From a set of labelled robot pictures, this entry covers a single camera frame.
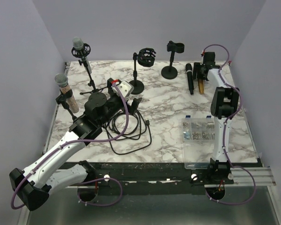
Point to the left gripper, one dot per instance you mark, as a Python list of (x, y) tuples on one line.
[(132, 108)]

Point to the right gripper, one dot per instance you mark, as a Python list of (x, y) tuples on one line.
[(196, 66)]

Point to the gold microphone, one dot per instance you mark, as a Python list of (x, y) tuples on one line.
[(201, 86)]

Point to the black microphone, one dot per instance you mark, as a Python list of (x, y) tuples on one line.
[(188, 69)]

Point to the black clip microphone stand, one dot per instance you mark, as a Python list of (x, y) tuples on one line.
[(169, 72)]

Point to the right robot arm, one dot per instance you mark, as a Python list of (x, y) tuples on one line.
[(223, 107)]

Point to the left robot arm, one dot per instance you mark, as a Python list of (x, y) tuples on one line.
[(33, 185)]

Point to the black round base stand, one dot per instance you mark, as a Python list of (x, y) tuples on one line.
[(64, 99)]

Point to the clear plastic screw box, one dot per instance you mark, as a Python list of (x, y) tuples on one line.
[(198, 136)]

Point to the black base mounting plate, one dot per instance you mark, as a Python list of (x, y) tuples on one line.
[(184, 187)]

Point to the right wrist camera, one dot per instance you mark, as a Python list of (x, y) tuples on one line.
[(208, 57)]

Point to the black tripod shock mount stand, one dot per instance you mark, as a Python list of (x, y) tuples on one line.
[(91, 84)]

